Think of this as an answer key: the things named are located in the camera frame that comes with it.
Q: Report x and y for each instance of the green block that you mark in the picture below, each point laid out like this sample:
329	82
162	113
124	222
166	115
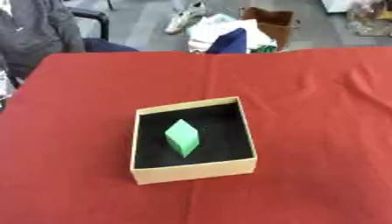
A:
182	141

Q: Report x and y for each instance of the person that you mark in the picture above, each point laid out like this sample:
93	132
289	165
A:
35	35

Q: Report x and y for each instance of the white and blue cloth pile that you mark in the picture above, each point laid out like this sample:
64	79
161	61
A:
229	36

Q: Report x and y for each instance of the black chair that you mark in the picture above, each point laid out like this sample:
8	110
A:
97	19

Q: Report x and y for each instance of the white shoe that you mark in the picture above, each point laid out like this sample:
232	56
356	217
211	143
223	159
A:
184	16

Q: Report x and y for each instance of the brown paper bag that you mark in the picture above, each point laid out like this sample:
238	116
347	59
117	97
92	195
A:
275	24

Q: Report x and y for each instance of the tan cardboard box black inside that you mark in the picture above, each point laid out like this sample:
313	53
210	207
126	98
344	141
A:
194	172

